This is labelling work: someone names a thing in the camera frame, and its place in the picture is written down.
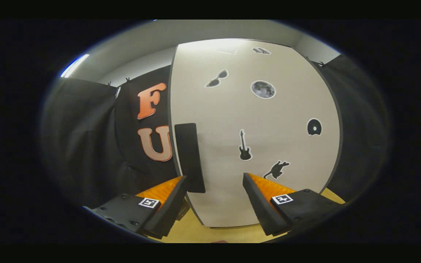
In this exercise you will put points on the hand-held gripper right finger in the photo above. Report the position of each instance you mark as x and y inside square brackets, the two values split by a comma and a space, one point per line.
[260, 208]

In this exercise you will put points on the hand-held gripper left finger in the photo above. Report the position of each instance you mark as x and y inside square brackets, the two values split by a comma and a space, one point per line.
[170, 208]

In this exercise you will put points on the white cabinet door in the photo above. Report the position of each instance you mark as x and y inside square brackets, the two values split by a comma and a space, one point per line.
[225, 109]

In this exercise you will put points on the grey cabinet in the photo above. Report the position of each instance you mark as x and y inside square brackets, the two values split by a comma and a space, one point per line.
[184, 212]

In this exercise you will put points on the black backdrop cloth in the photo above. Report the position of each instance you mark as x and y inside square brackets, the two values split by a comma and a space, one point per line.
[86, 138]

